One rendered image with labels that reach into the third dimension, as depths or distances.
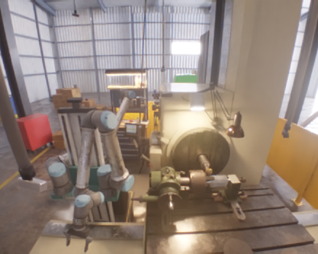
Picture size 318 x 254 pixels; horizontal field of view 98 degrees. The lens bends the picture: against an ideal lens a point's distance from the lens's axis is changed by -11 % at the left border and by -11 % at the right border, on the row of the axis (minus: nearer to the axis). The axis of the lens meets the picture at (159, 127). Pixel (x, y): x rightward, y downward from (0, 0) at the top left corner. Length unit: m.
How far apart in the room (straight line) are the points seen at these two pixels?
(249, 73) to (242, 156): 0.85
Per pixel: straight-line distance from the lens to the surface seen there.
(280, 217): 1.68
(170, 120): 1.45
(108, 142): 1.13
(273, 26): 1.72
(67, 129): 1.61
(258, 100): 1.69
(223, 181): 1.45
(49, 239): 1.90
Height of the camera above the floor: 2.10
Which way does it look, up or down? 21 degrees down
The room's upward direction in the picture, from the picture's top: straight up
